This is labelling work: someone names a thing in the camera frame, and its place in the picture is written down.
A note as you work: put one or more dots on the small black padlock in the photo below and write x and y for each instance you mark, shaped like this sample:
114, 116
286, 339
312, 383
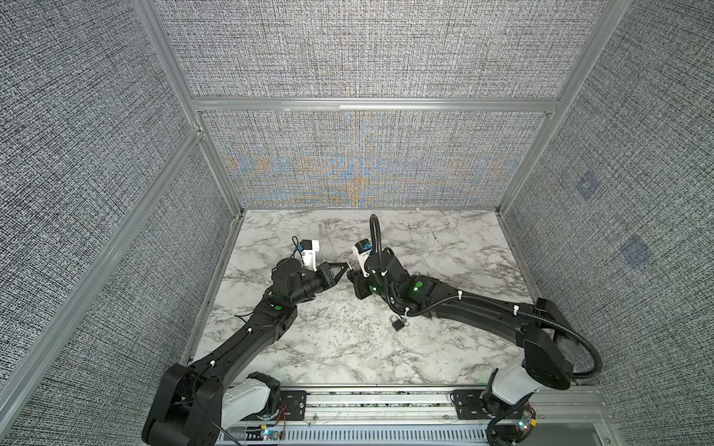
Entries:
398, 323

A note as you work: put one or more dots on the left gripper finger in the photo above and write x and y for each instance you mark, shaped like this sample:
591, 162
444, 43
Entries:
342, 266
335, 275

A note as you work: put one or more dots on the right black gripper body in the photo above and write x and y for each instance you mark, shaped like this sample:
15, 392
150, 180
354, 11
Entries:
365, 286

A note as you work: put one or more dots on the aluminium frame back bar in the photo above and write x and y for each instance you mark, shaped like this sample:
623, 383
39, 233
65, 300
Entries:
376, 104

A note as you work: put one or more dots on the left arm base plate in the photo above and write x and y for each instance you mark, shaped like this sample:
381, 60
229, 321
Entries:
291, 405

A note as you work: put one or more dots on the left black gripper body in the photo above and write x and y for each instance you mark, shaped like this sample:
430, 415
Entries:
324, 279

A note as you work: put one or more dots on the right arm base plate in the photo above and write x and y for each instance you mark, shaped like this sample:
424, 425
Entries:
470, 405

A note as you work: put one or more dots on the aluminium front rail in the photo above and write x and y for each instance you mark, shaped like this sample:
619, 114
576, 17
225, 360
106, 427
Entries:
416, 415

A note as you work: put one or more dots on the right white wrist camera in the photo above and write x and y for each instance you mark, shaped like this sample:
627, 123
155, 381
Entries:
362, 251

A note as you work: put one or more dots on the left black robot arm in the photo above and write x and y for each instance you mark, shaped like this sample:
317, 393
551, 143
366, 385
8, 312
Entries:
188, 405

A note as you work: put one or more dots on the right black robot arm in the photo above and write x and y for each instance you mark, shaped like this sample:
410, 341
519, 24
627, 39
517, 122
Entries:
540, 330

